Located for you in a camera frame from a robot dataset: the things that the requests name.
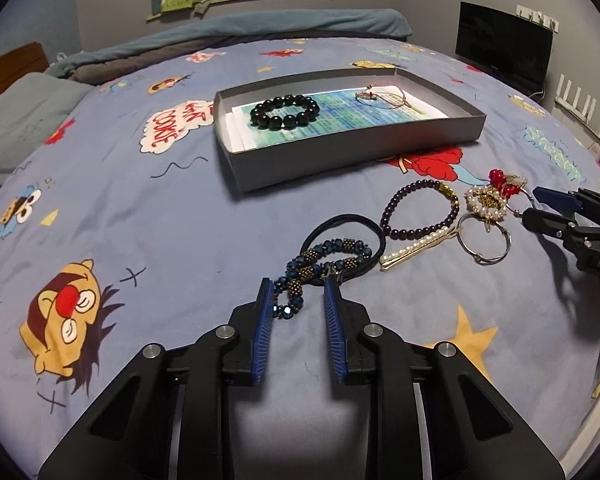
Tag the pearl bar hair clip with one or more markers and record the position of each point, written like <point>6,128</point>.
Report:
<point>389,261</point>

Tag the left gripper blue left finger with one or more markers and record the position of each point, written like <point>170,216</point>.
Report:
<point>261,335</point>

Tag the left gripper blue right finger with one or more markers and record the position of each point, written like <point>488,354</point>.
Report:
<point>336,339</point>

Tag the blue green printed paper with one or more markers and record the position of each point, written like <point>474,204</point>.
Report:
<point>294,117</point>

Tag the blue folded blanket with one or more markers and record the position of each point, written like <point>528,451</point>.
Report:
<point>387,22</point>

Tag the small silver ring bangle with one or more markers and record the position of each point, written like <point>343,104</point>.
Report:
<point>520,202</point>

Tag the grey shallow cardboard box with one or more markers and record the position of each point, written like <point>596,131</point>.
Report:
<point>280,163</point>

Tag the blue cartoon bed sheet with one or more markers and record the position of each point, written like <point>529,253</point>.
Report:
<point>126,228</point>

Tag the wooden headboard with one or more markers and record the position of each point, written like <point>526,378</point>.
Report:
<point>24,60</point>

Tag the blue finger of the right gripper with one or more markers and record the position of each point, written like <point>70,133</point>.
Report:
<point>562,202</point>
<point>551,225</point>

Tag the grey blue pillow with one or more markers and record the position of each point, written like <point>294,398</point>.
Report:
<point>31,110</point>

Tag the grey folded blanket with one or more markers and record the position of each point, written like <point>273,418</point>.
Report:
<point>95,73</point>

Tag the white wall socket strip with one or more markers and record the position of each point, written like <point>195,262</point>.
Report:
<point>537,17</point>

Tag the round pearl hair clip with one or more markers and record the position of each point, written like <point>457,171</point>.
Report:
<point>486,202</point>

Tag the black flat television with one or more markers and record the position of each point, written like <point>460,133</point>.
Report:
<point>513,50</point>

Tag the white wifi router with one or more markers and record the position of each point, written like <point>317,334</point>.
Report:
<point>580,107</point>

